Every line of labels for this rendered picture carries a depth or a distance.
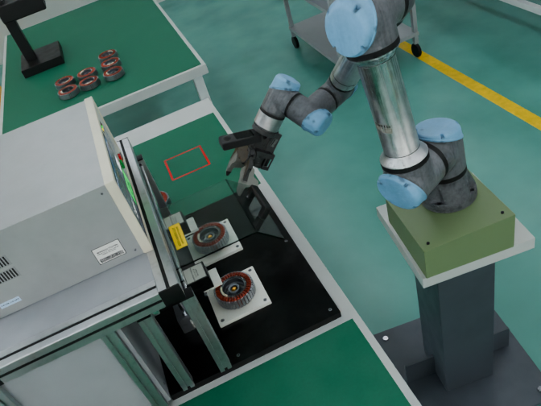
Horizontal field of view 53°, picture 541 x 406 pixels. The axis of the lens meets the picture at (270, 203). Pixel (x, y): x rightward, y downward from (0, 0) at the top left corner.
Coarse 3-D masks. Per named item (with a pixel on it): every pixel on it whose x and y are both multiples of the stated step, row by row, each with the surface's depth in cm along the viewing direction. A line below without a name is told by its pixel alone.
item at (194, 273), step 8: (200, 264) 142; (184, 272) 142; (192, 272) 141; (200, 272) 140; (208, 272) 143; (216, 272) 145; (192, 280) 139; (200, 280) 138; (208, 280) 139; (216, 280) 142; (192, 288) 139; (200, 288) 140; (208, 288) 140; (184, 312) 143
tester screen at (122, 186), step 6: (108, 144) 129; (114, 156) 132; (114, 162) 126; (114, 168) 120; (120, 180) 120; (120, 186) 115; (126, 186) 128; (126, 192) 122; (126, 198) 117; (132, 198) 128; (132, 204) 123; (132, 210) 117
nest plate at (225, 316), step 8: (248, 272) 155; (256, 280) 152; (256, 288) 150; (256, 296) 148; (264, 296) 147; (216, 304) 149; (248, 304) 146; (256, 304) 146; (264, 304) 146; (216, 312) 147; (224, 312) 147; (232, 312) 146; (240, 312) 145; (248, 312) 145; (224, 320) 145; (232, 320) 144
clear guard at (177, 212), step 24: (216, 192) 140; (240, 192) 140; (168, 216) 137; (192, 216) 135; (216, 216) 133; (240, 216) 130; (168, 240) 130; (192, 240) 128; (216, 240) 126; (240, 240) 125
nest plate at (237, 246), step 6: (228, 246) 166; (234, 246) 165; (240, 246) 164; (222, 252) 164; (228, 252) 164; (234, 252) 164; (204, 258) 164; (210, 258) 164; (216, 258) 163; (222, 258) 164; (204, 264) 163; (210, 264) 163
